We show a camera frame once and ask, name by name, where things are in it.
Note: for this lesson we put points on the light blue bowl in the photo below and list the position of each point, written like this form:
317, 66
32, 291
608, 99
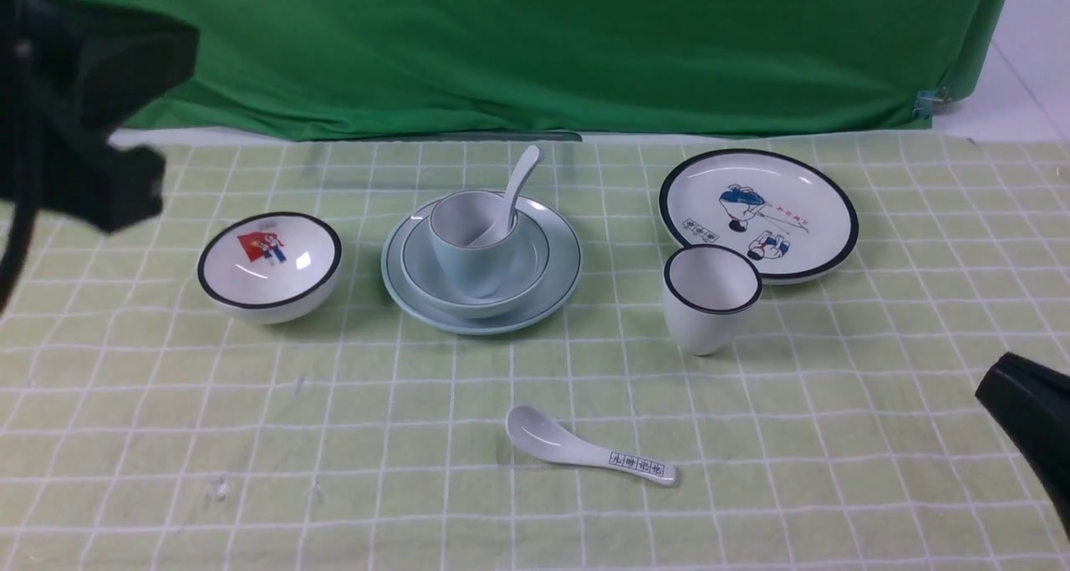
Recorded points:
423, 281

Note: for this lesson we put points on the white bowl black rim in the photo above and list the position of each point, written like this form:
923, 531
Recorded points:
271, 268

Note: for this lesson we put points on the light green checkered tablecloth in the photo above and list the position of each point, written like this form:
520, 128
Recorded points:
143, 429

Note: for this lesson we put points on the green backdrop cloth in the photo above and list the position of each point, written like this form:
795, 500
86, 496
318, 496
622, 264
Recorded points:
335, 69

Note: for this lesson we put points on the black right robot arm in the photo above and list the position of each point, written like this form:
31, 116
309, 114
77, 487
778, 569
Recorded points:
1030, 402

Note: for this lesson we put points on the light blue cup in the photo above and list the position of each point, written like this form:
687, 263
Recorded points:
457, 224

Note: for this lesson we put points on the white cartoon plate black rim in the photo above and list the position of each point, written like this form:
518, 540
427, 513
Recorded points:
794, 222

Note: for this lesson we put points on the light blue ceramic spoon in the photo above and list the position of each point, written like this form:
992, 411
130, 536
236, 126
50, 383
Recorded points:
503, 220

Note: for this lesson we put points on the white ceramic spoon with text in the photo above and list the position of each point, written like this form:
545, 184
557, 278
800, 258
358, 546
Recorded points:
540, 436

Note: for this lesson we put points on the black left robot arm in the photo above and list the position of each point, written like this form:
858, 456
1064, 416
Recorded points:
73, 72

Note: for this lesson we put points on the small clamp on backdrop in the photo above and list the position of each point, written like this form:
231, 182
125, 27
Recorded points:
929, 103

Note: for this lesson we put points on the light blue plate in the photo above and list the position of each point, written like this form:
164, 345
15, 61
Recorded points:
565, 261

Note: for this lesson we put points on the white cup black rim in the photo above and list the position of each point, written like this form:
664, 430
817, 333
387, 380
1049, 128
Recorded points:
708, 292

